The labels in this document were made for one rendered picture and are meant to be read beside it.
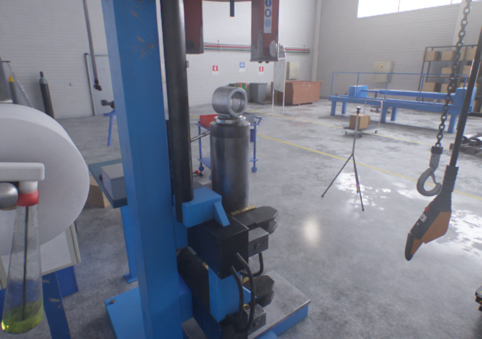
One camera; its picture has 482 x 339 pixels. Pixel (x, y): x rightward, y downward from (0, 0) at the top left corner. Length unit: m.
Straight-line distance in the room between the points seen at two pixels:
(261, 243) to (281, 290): 1.03
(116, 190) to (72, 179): 1.03
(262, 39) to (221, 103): 0.37
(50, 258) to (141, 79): 0.69
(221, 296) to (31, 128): 1.09
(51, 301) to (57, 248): 0.31
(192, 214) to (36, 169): 0.82
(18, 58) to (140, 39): 10.78
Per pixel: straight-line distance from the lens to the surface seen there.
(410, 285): 3.01
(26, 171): 0.60
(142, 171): 1.31
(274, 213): 1.59
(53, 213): 0.70
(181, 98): 1.19
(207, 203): 1.32
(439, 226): 1.55
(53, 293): 1.28
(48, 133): 0.65
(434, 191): 1.39
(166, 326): 1.81
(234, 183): 1.53
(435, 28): 15.05
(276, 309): 2.27
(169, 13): 1.19
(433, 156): 1.34
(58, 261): 1.05
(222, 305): 1.51
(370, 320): 2.58
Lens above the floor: 1.75
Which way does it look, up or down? 18 degrees down
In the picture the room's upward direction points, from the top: straight up
